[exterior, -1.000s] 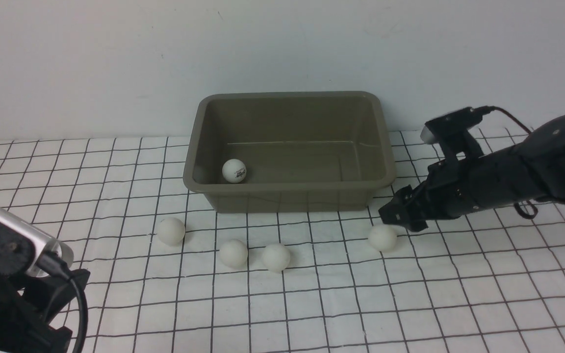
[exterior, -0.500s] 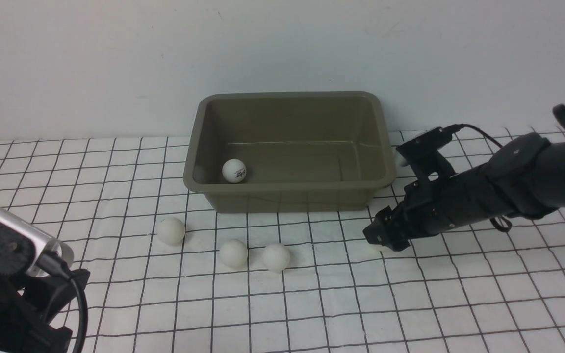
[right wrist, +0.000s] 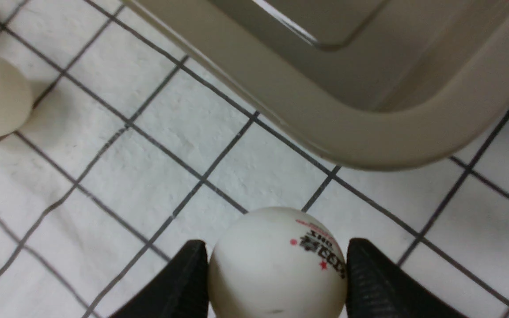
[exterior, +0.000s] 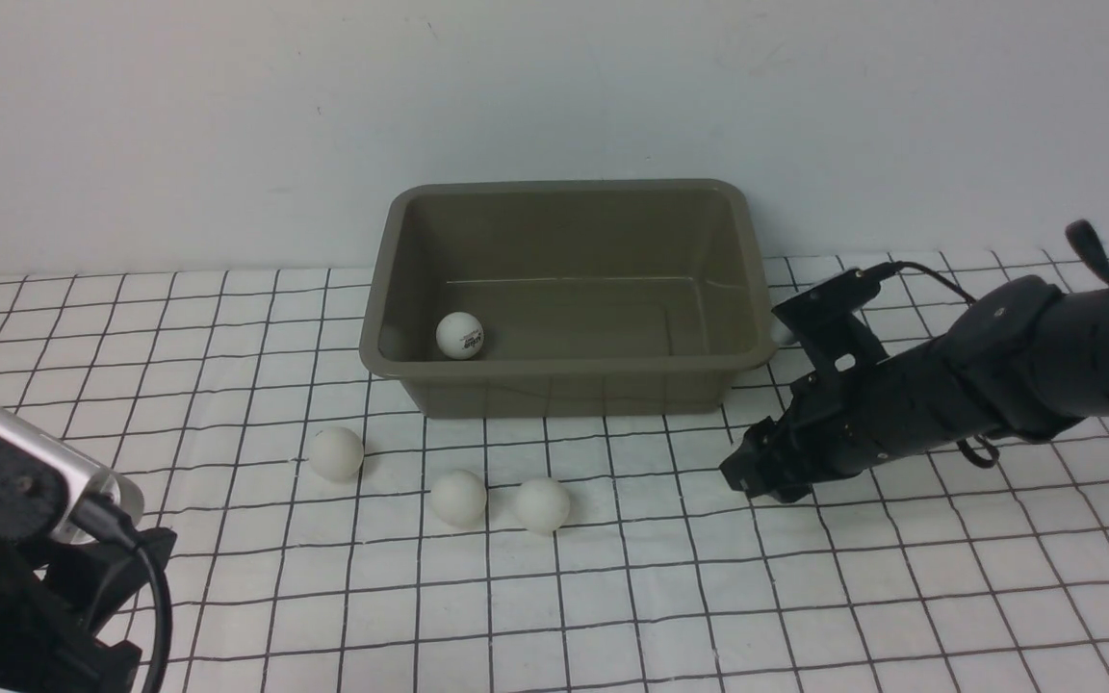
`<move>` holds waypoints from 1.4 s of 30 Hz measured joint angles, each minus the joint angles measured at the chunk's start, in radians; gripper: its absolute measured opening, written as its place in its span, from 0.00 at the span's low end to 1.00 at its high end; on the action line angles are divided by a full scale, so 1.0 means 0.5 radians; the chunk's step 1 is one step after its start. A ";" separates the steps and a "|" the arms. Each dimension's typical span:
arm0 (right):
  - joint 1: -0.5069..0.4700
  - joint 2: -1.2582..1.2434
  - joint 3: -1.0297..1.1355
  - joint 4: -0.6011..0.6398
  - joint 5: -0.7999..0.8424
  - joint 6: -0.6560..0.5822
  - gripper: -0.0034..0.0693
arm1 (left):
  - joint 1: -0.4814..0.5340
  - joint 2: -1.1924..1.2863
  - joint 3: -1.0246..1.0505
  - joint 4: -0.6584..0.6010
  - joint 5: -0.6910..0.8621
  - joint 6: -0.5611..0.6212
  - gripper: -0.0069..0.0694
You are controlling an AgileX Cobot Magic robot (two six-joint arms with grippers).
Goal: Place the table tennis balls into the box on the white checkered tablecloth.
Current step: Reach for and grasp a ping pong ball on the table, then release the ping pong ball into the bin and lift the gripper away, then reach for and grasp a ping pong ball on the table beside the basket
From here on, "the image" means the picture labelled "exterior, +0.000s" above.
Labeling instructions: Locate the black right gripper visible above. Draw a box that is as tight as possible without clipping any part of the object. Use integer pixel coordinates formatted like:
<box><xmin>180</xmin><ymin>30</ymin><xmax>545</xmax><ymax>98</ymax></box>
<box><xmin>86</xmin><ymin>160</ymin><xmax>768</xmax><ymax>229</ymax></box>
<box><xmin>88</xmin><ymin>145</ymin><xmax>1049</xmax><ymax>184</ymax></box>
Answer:
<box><xmin>720</xmin><ymin>342</ymin><xmax>998</xmax><ymax>503</ymax></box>

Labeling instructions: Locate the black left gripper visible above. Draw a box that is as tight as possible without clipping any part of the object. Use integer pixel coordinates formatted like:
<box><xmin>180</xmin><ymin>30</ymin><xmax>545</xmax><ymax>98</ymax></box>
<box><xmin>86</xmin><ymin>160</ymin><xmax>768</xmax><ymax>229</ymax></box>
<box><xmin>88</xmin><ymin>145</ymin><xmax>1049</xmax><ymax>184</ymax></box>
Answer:
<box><xmin>0</xmin><ymin>538</ymin><xmax>150</xmax><ymax>692</ymax></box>

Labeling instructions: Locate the white ping-pong ball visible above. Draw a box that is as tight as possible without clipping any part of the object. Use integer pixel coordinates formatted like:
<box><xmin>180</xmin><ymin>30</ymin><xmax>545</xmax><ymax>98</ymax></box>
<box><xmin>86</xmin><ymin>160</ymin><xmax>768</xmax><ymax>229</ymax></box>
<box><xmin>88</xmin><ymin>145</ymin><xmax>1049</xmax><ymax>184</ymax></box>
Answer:
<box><xmin>428</xmin><ymin>470</ymin><xmax>488</xmax><ymax>529</ymax></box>
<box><xmin>308</xmin><ymin>426</ymin><xmax>365</xmax><ymax>485</ymax></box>
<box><xmin>512</xmin><ymin>477</ymin><xmax>572</xmax><ymax>536</ymax></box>
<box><xmin>435</xmin><ymin>312</ymin><xmax>485</xmax><ymax>360</ymax></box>

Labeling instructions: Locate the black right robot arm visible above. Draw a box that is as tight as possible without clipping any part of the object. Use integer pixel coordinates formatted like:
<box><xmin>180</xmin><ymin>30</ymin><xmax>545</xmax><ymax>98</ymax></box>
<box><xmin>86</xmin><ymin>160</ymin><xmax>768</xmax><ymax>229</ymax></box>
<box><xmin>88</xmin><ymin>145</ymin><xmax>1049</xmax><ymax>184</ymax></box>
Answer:
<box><xmin>720</xmin><ymin>220</ymin><xmax>1109</xmax><ymax>505</ymax></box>

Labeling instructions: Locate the white checkered tablecloth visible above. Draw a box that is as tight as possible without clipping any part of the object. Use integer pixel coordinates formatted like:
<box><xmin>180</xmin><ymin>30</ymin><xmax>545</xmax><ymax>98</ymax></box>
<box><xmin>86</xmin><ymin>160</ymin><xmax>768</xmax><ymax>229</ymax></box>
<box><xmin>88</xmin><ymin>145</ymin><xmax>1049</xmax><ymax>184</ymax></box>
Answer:
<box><xmin>0</xmin><ymin>268</ymin><xmax>1109</xmax><ymax>692</ymax></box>

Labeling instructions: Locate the olive plastic bin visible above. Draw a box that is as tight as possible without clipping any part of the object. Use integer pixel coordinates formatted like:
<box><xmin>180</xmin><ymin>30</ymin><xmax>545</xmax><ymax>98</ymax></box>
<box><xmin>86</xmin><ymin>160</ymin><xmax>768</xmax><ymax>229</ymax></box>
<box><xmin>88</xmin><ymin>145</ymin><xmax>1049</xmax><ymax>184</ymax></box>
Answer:
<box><xmin>358</xmin><ymin>179</ymin><xmax>776</xmax><ymax>420</ymax></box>

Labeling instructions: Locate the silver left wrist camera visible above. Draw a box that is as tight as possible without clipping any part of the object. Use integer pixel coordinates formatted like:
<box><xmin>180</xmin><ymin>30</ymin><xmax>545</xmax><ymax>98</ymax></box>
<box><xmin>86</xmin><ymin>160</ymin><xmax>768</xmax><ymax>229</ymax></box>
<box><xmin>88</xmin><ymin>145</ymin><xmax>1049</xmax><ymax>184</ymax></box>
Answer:
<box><xmin>0</xmin><ymin>407</ymin><xmax>144</xmax><ymax>546</ymax></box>

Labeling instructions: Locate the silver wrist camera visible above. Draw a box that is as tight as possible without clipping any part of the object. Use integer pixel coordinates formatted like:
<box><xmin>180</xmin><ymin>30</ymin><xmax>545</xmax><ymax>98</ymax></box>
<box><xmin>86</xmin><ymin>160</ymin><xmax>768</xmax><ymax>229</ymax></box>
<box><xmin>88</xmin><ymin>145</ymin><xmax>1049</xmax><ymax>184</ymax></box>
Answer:
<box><xmin>0</xmin><ymin>407</ymin><xmax>144</xmax><ymax>546</ymax></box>
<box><xmin>769</xmin><ymin>269</ymin><xmax>889</xmax><ymax>378</ymax></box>

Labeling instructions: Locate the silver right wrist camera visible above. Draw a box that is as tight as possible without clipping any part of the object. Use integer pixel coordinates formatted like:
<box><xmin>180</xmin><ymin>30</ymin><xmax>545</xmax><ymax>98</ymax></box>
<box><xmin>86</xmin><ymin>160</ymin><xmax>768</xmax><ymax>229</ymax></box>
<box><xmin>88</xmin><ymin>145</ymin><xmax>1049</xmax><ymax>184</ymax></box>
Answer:
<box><xmin>769</xmin><ymin>269</ymin><xmax>889</xmax><ymax>378</ymax></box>

